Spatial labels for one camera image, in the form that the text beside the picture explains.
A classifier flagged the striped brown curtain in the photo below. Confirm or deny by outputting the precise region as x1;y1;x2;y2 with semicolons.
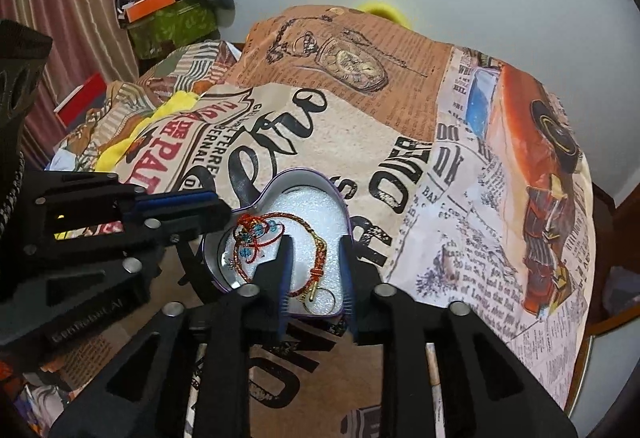
1;0;138;167

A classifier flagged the red braided bracelet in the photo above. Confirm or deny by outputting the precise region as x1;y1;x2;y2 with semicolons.
230;211;329;302

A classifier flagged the heart-shaped tin jewelry box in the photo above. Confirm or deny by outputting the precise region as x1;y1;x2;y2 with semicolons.
201;169;352;318

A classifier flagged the orange shoe box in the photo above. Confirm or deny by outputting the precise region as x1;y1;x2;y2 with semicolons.
125;0;176;22

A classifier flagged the green patterned storage box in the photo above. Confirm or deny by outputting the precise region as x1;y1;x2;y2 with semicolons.
126;0;217;59

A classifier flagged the newspaper print bed blanket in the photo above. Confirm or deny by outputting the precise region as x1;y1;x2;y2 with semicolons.
49;4;599;438

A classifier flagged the yellow plastic chair back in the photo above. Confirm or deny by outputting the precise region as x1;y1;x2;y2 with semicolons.
357;1;411;29

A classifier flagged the red box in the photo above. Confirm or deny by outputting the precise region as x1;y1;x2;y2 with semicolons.
54;73;107;132

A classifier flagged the striped patchwork blanket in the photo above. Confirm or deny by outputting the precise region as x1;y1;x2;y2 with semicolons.
47;41;241;172

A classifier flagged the yellow cloth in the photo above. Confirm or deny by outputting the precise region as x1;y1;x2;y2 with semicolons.
93;91;200;173

